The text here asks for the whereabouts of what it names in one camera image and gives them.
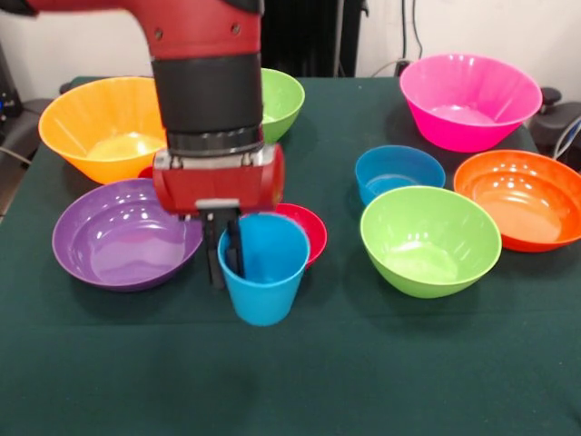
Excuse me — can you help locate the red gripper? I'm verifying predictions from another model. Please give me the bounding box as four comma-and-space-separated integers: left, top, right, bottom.
152, 144, 286, 291

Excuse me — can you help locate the blue cup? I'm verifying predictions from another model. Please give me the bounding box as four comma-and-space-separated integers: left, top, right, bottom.
217, 213, 312, 327

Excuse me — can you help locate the pink bowl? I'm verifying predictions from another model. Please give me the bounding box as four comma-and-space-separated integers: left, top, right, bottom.
399, 53, 544, 154

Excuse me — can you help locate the red bowl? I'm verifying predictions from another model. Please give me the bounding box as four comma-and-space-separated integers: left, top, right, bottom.
274, 203, 329, 270

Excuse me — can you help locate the purple bowl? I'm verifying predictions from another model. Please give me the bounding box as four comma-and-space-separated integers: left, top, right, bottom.
51, 177, 204, 292

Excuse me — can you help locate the dark green tablecloth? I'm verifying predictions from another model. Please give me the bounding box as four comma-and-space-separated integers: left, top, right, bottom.
0, 75, 581, 436

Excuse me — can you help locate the green bowl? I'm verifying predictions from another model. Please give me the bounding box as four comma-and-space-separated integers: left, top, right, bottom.
359, 185, 503, 300
261, 67, 306, 145

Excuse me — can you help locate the yellow bowl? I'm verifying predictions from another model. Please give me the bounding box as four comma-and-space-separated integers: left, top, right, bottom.
37, 75, 169, 185

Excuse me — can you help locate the blue bowl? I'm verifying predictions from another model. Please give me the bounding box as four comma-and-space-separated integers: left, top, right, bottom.
354, 144, 447, 208

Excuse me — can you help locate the black office chair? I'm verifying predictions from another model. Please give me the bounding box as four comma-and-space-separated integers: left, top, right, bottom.
530, 86, 581, 160
0, 97, 55, 164

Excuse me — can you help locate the black computer box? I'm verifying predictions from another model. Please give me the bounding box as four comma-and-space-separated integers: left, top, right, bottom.
0, 43, 24, 122

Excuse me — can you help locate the orange bowl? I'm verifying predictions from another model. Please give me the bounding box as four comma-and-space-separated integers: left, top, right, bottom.
452, 149, 581, 253

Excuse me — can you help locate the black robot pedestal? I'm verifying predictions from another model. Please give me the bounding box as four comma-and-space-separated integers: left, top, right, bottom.
261, 0, 369, 78

